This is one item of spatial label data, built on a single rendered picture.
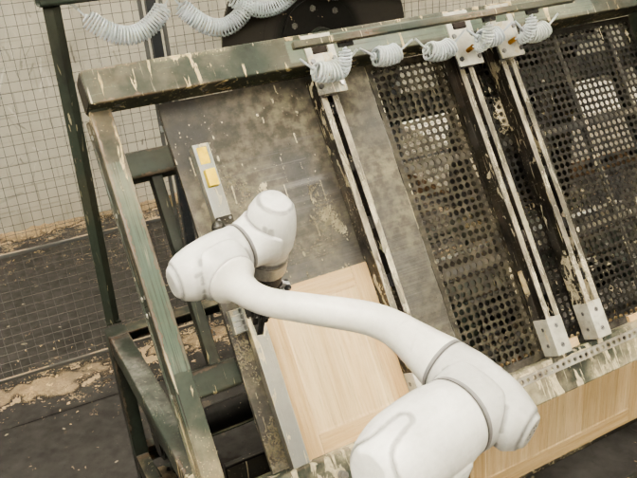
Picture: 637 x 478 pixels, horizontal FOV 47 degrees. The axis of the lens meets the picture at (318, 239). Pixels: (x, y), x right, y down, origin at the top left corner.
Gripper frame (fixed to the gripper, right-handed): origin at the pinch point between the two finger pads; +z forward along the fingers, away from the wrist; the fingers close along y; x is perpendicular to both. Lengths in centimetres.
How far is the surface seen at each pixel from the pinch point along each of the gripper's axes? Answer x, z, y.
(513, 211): -35, 20, -99
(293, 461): 17, 46, -8
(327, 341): -10.7, 34.0, -26.4
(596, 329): 1, 44, -120
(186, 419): 2.9, 34.0, 18.5
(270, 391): -0.3, 35.7, -5.9
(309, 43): -67, -30, -32
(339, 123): -63, -3, -44
